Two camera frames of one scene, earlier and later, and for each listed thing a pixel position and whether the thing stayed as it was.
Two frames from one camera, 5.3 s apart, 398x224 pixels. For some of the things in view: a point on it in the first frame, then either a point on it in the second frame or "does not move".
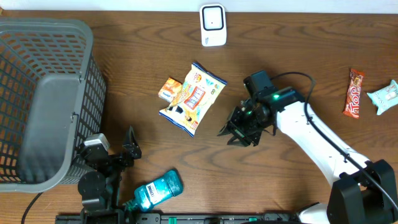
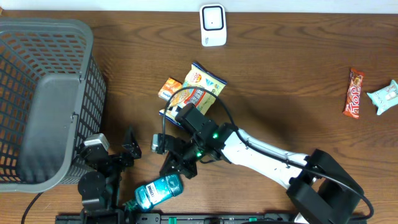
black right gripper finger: x=244 y=140 to x=189 y=169
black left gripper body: x=120 y=161 does not move
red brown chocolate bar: x=352 y=104 does not move
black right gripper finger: x=227 y=129 to x=170 y=167
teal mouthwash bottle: x=169 y=184 does not move
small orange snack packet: x=170 y=89 does not move
